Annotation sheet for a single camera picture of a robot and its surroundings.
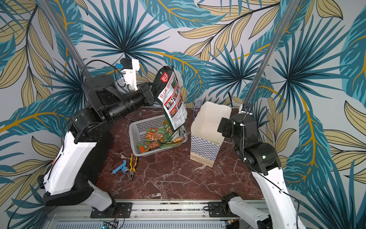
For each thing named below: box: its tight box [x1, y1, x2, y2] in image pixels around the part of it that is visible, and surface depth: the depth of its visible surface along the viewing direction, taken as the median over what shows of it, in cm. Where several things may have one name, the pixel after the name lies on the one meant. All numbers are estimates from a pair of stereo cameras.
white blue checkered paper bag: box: [190, 102, 232, 168], surface depth 81 cm
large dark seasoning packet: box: [153, 65, 188, 132], surface depth 54 cm
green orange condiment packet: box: [137, 142, 161, 154], surface depth 88 cm
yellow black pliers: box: [129, 153, 138, 181], surface depth 87 cm
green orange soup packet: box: [145, 122, 173, 144], surface depth 102 cm
